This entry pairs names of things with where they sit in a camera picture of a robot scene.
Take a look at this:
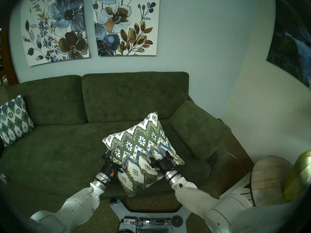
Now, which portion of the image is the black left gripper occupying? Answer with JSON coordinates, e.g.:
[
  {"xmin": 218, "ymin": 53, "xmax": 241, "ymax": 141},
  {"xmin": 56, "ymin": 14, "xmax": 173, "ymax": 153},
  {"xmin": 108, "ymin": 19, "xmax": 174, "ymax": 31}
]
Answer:
[{"xmin": 100, "ymin": 146, "xmax": 130, "ymax": 180}]

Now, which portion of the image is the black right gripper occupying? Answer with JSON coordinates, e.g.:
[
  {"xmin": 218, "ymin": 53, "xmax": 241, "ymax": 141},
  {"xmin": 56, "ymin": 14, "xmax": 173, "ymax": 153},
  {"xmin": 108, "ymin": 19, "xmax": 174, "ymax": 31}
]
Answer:
[{"xmin": 145, "ymin": 145, "xmax": 176, "ymax": 174}]

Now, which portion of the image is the green blue patterned cushion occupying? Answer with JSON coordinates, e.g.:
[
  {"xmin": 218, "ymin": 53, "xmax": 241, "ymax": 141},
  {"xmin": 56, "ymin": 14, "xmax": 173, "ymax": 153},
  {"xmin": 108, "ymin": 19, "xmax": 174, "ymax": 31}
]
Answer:
[
  {"xmin": 0, "ymin": 94, "xmax": 35, "ymax": 147},
  {"xmin": 103, "ymin": 112, "xmax": 185, "ymax": 197}
]

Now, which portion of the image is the grey robot base platform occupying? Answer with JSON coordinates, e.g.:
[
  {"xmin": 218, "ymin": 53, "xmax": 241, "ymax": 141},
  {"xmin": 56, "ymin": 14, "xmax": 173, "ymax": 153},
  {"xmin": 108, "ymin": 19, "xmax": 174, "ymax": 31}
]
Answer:
[{"xmin": 109, "ymin": 199, "xmax": 193, "ymax": 233}]

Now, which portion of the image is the dark green fabric sofa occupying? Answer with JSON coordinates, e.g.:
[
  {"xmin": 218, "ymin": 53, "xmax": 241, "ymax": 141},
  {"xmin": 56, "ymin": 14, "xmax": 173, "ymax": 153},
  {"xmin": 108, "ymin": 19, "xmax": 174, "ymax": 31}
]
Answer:
[{"xmin": 0, "ymin": 72, "xmax": 232, "ymax": 199}]

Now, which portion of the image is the black power strip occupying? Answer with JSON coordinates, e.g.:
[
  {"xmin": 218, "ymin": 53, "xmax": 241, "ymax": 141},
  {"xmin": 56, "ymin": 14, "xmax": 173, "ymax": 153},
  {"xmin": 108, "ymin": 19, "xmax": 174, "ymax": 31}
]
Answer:
[{"xmin": 124, "ymin": 217, "xmax": 172, "ymax": 227}]

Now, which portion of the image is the black round base knob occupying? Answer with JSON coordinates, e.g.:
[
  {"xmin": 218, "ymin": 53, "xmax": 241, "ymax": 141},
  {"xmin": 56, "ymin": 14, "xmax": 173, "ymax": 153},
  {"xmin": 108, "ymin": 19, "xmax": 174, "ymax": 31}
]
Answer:
[{"xmin": 171, "ymin": 216, "xmax": 184, "ymax": 228}]

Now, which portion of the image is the white slatted chair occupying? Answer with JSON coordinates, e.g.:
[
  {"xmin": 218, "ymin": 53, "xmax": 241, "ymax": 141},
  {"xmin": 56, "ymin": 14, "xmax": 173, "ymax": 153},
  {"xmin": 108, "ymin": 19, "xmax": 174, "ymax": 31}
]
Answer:
[{"xmin": 220, "ymin": 171, "xmax": 255, "ymax": 201}]

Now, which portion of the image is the round wooden side table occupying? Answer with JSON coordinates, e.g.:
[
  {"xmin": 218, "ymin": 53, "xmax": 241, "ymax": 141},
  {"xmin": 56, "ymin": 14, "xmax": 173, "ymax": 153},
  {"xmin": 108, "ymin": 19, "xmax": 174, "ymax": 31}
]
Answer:
[{"xmin": 250, "ymin": 156, "xmax": 295, "ymax": 207}]

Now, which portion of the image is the brown leaf flower canvas painting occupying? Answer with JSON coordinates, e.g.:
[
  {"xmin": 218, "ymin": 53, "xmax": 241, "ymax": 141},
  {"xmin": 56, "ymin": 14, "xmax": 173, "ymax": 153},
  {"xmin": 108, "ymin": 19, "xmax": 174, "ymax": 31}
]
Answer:
[{"xmin": 92, "ymin": 0, "xmax": 160, "ymax": 56}]

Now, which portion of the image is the blue flower canvas painting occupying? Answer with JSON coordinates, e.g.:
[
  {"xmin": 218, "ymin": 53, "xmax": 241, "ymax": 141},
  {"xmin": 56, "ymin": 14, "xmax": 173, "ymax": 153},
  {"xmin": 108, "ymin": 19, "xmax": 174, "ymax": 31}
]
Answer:
[{"xmin": 21, "ymin": 0, "xmax": 91, "ymax": 67}]

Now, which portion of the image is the gold metallic vase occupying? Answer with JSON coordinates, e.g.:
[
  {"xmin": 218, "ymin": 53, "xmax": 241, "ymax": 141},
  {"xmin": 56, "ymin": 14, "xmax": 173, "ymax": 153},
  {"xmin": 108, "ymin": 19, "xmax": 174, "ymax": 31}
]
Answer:
[{"xmin": 283, "ymin": 150, "xmax": 311, "ymax": 201}]

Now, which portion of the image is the coiled white cable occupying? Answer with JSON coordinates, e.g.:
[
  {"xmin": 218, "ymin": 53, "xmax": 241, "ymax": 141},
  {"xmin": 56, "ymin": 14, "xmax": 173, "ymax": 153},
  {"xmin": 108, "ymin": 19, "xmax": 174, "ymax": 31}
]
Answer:
[{"xmin": 138, "ymin": 214, "xmax": 152, "ymax": 228}]

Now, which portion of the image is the black power cable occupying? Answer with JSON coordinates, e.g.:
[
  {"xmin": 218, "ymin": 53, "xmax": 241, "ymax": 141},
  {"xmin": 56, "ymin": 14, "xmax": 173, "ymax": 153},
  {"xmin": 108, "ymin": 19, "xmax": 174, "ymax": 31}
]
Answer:
[{"xmin": 118, "ymin": 219, "xmax": 136, "ymax": 233}]

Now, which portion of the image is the thin white floor cable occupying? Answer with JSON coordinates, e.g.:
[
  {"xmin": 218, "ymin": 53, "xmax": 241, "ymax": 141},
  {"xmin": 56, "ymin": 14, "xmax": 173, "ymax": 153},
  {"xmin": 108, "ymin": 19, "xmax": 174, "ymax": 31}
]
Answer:
[{"xmin": 228, "ymin": 152, "xmax": 247, "ymax": 175}]

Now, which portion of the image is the brown wooden door frame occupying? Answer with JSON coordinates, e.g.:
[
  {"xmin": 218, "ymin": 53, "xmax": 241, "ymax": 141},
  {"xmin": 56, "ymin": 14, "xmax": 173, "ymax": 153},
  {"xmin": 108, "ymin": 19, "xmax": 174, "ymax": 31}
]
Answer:
[{"xmin": 0, "ymin": 24, "xmax": 19, "ymax": 86}]

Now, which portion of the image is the forest waterfall wall picture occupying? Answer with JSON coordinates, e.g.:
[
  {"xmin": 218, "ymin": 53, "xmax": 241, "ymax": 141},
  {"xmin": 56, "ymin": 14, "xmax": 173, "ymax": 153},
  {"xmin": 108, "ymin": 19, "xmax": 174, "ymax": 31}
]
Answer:
[{"xmin": 267, "ymin": 0, "xmax": 311, "ymax": 88}]

